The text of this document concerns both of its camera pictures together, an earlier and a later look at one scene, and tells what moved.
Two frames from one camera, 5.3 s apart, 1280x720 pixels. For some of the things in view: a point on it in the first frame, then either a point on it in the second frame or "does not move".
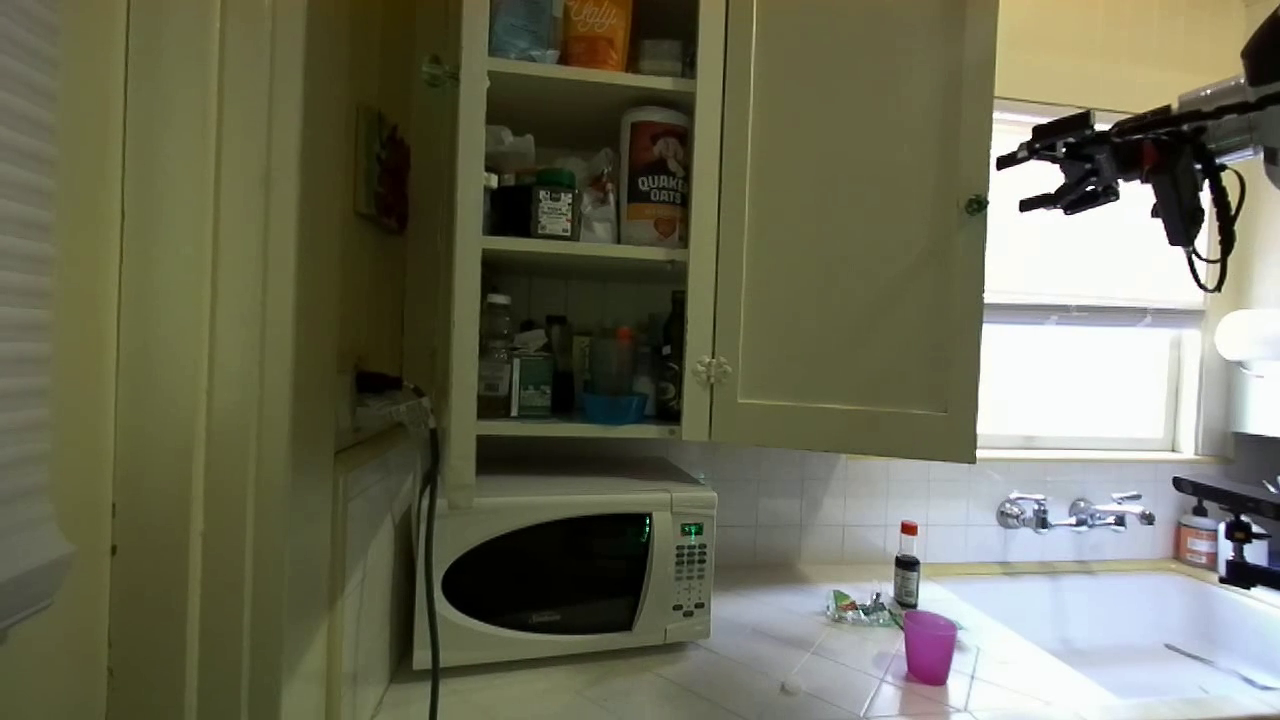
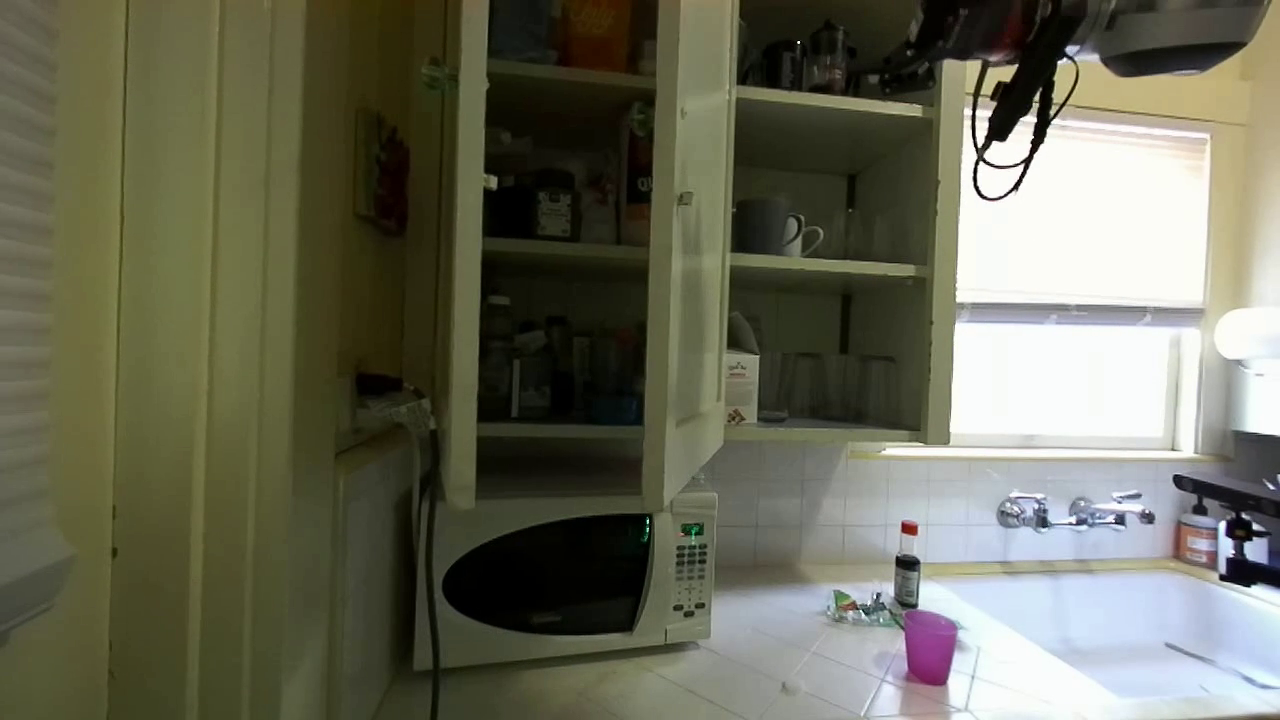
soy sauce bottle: (910, 564) does not move
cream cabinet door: (854, 171) → (691, 240)
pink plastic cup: (931, 642) does not move
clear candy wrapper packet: (872, 608) does not move
